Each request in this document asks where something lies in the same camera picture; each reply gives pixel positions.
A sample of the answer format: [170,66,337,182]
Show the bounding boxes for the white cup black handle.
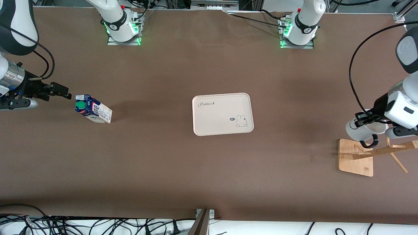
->
[346,117,389,149]

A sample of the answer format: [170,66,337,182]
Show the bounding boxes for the blue white milk carton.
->
[75,94,113,124]

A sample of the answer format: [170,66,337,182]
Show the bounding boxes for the wooden cup rack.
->
[338,136,418,178]

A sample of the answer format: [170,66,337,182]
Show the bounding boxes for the beige rabbit print tray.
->
[192,93,254,136]

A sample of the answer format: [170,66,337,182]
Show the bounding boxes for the grey control box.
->
[191,0,239,11]

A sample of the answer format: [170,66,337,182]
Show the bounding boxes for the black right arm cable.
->
[0,23,55,80]

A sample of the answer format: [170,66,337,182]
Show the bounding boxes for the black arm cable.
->
[0,23,55,80]
[348,21,418,124]

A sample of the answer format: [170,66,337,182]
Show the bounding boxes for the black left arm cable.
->
[348,21,418,124]

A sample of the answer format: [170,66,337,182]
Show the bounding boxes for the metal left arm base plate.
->
[278,16,315,50]

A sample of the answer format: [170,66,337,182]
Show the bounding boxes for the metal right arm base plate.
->
[107,11,145,46]

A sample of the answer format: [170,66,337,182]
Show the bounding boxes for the tangled black floor cables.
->
[0,204,196,235]

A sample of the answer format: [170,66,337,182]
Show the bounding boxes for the black cable across table edge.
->
[228,9,291,29]

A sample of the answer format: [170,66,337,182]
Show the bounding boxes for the metal camera post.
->
[187,209,210,235]

